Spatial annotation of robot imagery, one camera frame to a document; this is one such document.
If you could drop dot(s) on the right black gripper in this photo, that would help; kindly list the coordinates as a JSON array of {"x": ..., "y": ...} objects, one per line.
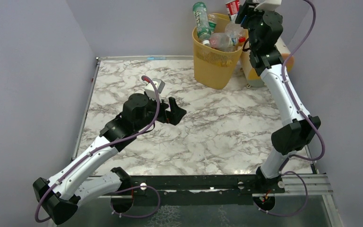
[{"x": 248, "y": 14}]

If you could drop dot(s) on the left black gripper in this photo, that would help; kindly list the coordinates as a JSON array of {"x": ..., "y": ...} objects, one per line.
[{"x": 165, "y": 112}]

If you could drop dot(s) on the red label clear bottle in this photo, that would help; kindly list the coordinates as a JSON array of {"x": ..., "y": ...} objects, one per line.
[{"x": 232, "y": 7}]

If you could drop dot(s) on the crushed clear water bottle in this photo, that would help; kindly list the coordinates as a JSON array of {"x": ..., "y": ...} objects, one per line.
[{"x": 226, "y": 42}]

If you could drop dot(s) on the green white label bottle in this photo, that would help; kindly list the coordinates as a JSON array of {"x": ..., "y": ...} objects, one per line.
[{"x": 212, "y": 21}]

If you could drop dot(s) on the green label tall bottle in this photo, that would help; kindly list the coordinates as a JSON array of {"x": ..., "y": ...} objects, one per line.
[{"x": 202, "y": 24}]

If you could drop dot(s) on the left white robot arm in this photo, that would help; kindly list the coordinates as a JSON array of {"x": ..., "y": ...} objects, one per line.
[{"x": 63, "y": 193}]

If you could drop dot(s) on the yellow mesh plastic bin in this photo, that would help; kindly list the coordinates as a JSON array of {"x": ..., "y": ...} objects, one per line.
[{"x": 213, "y": 68}]

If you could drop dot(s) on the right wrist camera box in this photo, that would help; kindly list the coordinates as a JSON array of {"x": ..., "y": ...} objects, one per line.
[{"x": 268, "y": 5}]

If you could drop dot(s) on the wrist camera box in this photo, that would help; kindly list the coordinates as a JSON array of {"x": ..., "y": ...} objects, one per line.
[
  {"x": 152, "y": 90},
  {"x": 268, "y": 5}
]

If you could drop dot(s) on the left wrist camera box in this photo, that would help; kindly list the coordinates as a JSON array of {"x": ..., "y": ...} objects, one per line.
[{"x": 152, "y": 90}]

